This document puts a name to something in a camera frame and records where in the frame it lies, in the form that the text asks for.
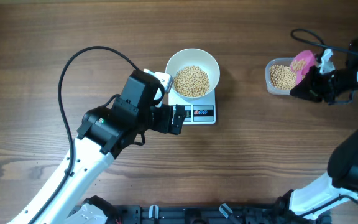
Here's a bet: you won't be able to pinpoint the pink measuring scoop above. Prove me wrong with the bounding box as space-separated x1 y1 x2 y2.
290 50 316 85

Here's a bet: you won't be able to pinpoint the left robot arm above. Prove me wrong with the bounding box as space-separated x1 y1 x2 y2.
11 70 185 223

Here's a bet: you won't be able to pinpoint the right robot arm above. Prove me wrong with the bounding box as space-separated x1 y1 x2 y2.
270 38 358 223

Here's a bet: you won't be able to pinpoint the white digital kitchen scale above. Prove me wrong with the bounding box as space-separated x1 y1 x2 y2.
168 90 217 125

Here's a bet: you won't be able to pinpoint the soybeans in scoop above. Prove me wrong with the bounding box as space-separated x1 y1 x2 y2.
291 59 306 72

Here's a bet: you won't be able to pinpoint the soybeans in bowl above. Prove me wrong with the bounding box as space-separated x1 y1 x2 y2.
173 65 210 97

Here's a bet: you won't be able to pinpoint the white bowl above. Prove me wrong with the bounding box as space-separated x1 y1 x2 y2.
165 49 221 97

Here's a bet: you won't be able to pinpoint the yellow soybeans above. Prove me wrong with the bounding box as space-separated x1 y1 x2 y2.
269 65 296 90

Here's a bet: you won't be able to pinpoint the clear plastic container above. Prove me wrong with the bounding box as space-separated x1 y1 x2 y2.
265 58 293 95

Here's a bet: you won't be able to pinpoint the right black cable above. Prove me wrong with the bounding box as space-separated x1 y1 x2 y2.
290 28 358 66

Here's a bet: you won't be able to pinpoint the black cable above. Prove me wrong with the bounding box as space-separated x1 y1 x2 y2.
290 28 358 66
26 45 141 224

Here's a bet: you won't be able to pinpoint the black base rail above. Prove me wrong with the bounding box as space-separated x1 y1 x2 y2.
70 203 332 224

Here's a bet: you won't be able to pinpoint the left black cable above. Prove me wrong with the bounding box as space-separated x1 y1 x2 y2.
26 45 141 224

